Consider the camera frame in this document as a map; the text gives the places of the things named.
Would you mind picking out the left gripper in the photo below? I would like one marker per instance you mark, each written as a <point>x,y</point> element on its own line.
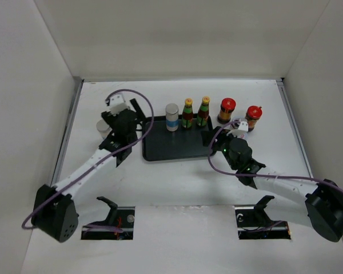
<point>111,119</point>

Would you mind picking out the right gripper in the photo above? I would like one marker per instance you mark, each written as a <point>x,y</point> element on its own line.
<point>222,136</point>

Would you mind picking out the green sauce bottle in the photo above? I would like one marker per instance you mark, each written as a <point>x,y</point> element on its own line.
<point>187,114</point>
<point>203,112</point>

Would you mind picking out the blue label jar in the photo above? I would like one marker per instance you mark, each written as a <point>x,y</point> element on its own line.
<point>172,111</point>

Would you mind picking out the red lid jar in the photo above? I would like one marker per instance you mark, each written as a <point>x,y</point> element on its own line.
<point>227,106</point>
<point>253,114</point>

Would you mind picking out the silver lid jar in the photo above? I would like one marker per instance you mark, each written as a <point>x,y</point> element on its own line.
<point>103,128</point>

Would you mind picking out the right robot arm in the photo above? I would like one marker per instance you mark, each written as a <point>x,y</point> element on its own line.
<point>320,202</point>

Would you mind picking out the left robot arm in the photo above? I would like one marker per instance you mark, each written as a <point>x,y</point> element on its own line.
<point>54,211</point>

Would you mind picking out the black plastic tray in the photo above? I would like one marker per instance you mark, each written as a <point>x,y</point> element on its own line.
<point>161,144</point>

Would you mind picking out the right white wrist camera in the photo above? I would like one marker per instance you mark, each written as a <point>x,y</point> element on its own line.
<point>239,129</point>

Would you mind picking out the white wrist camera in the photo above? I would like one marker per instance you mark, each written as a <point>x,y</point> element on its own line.
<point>116,104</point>
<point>239,129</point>

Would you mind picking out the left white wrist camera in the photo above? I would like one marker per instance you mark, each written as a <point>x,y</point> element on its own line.
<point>116,104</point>

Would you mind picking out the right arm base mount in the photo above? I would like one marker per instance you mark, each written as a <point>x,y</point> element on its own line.
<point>253,223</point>

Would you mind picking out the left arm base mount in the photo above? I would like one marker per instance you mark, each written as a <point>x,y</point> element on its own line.
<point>117,225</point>

